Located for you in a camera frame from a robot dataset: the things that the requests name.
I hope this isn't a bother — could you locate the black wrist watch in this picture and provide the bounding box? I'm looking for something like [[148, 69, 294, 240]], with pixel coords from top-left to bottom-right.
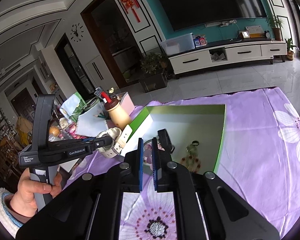
[[158, 129, 175, 154]]

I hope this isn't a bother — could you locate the red and pink bead bracelet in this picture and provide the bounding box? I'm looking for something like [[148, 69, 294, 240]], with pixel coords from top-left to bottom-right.
[[180, 154, 201, 173]]

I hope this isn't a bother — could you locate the cream white wrist watch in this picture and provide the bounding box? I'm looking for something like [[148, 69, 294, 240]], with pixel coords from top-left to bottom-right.
[[95, 125, 132, 159]]

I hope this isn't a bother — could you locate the white knit sleeve forearm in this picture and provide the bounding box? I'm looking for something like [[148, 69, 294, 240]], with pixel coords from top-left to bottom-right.
[[0, 188, 23, 239]]

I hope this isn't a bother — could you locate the person's left hand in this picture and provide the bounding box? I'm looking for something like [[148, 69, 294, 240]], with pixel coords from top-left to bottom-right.
[[9, 168, 62, 217]]

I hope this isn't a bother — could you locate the green cardboard box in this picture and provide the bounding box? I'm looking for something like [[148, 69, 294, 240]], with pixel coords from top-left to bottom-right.
[[122, 105, 226, 174]]

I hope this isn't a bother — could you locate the yellow bear bottle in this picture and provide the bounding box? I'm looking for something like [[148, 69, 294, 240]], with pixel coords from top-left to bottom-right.
[[104, 98, 131, 130]]

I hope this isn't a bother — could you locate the white paper sheet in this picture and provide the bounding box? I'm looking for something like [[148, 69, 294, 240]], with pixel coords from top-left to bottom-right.
[[75, 102, 108, 137]]

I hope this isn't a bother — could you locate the green white snack bag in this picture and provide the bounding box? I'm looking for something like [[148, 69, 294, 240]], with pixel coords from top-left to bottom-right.
[[60, 92, 86, 123]]

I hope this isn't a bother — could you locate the pink pen holder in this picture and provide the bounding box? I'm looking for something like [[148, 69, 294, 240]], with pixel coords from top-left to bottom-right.
[[117, 92, 135, 115]]

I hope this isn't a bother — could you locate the grey remote control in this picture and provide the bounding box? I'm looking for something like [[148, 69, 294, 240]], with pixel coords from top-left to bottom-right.
[[94, 87, 103, 98]]

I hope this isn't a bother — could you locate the large dark planter plant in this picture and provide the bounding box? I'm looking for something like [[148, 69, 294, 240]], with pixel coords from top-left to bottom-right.
[[139, 52, 168, 93]]

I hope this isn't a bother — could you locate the clear plastic storage bin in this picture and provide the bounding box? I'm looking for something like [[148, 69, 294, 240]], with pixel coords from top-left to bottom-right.
[[160, 33, 195, 56]]

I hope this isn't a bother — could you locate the white TV cabinet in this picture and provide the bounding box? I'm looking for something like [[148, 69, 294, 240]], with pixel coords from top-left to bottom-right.
[[169, 40, 287, 74]]

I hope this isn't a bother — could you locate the large black television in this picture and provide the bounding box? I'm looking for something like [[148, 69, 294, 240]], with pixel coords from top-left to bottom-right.
[[159, 0, 267, 31]]

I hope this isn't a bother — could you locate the red Chinese knot ornament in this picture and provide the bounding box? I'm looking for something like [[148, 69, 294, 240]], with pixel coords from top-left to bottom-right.
[[120, 0, 141, 23]]

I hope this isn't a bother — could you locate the small alarm clock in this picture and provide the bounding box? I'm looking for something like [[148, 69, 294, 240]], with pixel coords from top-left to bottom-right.
[[264, 30, 271, 38]]

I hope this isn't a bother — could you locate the small potted plant on floor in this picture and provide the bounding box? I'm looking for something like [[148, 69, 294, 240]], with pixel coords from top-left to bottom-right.
[[285, 37, 296, 61]]

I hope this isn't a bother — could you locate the potted plant by cabinet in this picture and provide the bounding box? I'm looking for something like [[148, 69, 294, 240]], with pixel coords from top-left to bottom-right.
[[267, 14, 283, 41]]

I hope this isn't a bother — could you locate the green stone bead bracelet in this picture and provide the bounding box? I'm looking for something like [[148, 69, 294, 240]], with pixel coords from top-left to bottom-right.
[[185, 143, 199, 158]]

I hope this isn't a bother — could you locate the black wall clock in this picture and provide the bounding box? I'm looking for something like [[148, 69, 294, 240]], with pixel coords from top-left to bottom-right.
[[70, 23, 84, 42]]

